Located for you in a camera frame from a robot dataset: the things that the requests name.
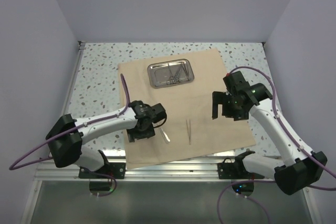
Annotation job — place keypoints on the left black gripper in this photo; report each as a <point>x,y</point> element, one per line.
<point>148,132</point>

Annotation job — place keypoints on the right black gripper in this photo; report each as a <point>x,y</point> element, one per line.
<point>220,98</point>

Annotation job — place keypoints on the steel scalpel handle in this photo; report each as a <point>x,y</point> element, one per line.
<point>164,135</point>

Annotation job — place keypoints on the steel surgical instrument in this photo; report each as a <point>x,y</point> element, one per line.
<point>188,126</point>

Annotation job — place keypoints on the beige cloth wrap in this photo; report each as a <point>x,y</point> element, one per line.
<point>186,101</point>

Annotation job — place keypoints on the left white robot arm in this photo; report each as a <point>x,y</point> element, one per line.
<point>67,139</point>

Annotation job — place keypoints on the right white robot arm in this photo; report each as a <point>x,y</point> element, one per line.
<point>299,165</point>

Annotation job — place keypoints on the steel instrument tray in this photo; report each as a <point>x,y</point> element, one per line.
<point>158,73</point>

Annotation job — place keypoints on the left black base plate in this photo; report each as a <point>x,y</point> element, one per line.
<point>115,170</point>

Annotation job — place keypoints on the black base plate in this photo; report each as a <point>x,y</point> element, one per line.
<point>234,169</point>
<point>115,170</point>

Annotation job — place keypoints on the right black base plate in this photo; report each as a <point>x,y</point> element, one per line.
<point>234,169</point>

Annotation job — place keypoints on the aluminium rail frame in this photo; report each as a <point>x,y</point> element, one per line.
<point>186,191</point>

